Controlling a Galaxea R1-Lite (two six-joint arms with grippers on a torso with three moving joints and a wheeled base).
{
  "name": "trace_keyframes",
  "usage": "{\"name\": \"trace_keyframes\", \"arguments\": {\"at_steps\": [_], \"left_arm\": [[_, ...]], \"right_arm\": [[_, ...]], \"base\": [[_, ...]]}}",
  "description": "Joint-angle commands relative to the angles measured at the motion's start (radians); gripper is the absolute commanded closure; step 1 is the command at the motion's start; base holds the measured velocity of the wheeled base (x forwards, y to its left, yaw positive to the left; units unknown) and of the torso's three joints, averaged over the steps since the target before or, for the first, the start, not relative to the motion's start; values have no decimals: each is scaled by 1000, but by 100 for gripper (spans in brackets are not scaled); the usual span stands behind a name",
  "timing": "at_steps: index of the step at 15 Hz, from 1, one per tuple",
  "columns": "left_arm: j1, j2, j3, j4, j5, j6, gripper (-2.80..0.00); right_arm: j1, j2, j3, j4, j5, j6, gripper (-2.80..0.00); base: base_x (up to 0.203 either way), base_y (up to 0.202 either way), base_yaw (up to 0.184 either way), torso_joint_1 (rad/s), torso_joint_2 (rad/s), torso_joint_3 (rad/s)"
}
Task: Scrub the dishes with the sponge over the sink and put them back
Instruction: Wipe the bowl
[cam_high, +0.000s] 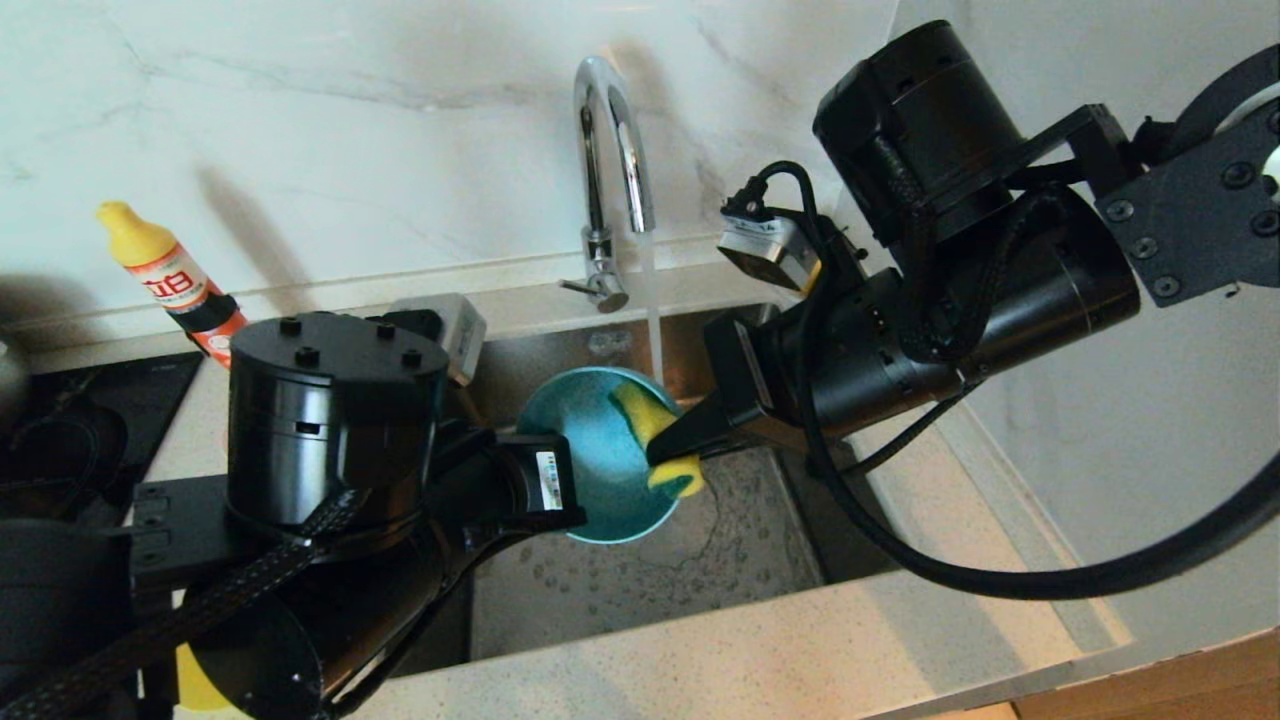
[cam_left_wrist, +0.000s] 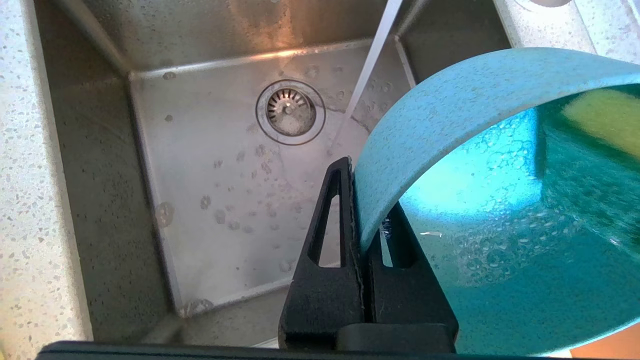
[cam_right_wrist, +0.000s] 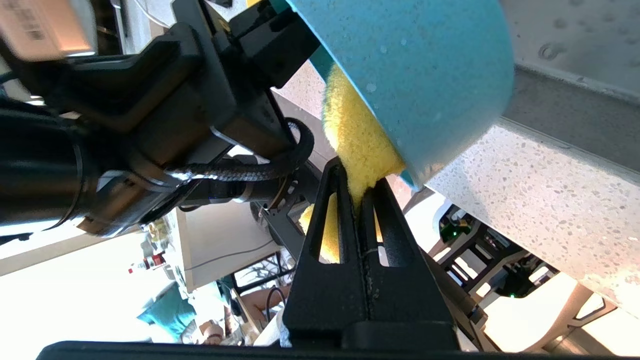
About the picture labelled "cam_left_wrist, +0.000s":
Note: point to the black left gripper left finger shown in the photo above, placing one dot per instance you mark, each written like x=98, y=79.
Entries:
x=325, y=310

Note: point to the round metal sink drain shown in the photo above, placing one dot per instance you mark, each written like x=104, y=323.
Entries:
x=290, y=112

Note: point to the running tap water stream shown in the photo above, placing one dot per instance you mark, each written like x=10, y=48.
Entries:
x=372, y=55

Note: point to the blue plastic bowl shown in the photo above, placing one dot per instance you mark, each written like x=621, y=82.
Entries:
x=450, y=110

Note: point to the stainless steel sink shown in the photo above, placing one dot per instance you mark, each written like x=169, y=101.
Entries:
x=210, y=200

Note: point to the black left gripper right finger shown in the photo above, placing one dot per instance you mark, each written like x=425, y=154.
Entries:
x=410, y=305

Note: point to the yellow green sponge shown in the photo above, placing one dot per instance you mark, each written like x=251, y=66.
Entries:
x=610, y=117

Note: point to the small white saucer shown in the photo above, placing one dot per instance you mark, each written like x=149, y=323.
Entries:
x=545, y=2

